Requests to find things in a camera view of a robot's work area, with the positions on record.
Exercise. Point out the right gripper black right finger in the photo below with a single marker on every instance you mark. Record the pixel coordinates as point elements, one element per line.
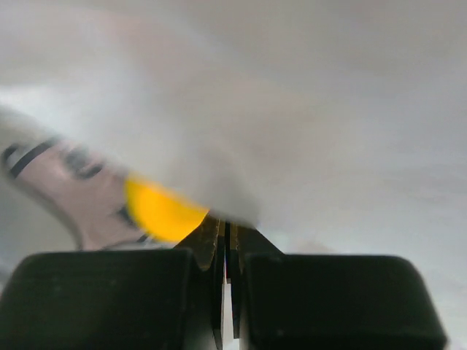
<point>326,301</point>

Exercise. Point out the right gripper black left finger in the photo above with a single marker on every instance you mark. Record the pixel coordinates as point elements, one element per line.
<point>122,299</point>

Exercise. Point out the yellow fake banana bunch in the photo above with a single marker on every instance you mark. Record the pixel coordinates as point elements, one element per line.
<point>161,213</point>

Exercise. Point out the light blue printed plastic bag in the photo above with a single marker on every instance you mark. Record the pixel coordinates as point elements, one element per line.
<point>341,123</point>

